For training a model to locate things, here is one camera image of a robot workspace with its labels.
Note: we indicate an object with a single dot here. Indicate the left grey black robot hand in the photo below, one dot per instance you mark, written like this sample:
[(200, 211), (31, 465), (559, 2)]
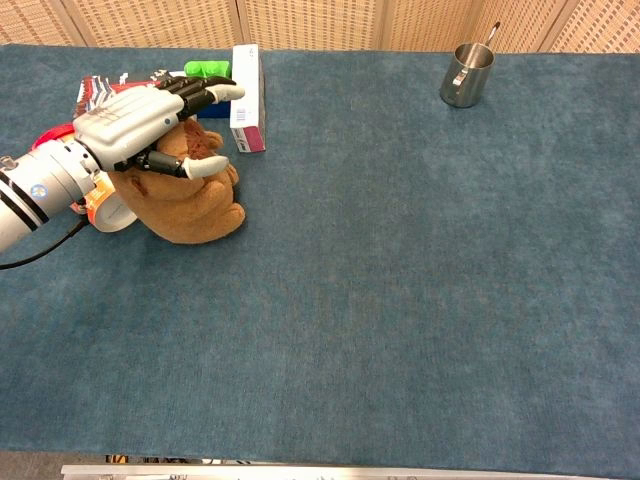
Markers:
[(125, 125)]

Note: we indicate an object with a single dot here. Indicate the brown teddy bear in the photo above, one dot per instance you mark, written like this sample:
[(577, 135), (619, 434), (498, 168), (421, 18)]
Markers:
[(190, 210)]

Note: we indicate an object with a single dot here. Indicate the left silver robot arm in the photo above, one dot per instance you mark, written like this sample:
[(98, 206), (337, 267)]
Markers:
[(30, 200)]

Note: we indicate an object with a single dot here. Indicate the blue block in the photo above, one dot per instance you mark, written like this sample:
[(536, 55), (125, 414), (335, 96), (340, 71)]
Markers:
[(215, 110)]

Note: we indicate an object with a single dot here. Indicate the green toy building block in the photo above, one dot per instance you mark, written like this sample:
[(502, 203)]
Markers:
[(205, 68)]

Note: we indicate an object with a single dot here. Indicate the black red printed box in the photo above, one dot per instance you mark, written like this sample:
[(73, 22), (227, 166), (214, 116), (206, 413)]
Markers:
[(95, 92)]

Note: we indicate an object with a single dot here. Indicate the orange canister red lid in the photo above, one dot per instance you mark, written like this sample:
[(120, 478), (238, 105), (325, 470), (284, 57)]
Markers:
[(110, 212)]

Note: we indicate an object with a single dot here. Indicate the tall white purple-ended box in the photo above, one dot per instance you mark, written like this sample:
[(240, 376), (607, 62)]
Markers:
[(247, 70)]

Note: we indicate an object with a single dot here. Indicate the woven wicker folding screen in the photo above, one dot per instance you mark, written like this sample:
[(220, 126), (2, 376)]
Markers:
[(320, 22)]

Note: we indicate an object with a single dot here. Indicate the blue felt table cover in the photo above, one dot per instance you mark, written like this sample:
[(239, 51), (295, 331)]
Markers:
[(400, 275)]

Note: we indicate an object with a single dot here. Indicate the stainless steel pitcher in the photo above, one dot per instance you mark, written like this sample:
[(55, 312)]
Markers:
[(465, 75)]

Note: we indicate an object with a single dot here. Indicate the yellow frame piece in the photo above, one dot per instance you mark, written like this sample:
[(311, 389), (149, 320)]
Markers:
[(117, 458)]

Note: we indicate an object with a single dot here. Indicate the aluminium profile rail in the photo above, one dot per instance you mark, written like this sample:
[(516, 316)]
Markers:
[(300, 472)]

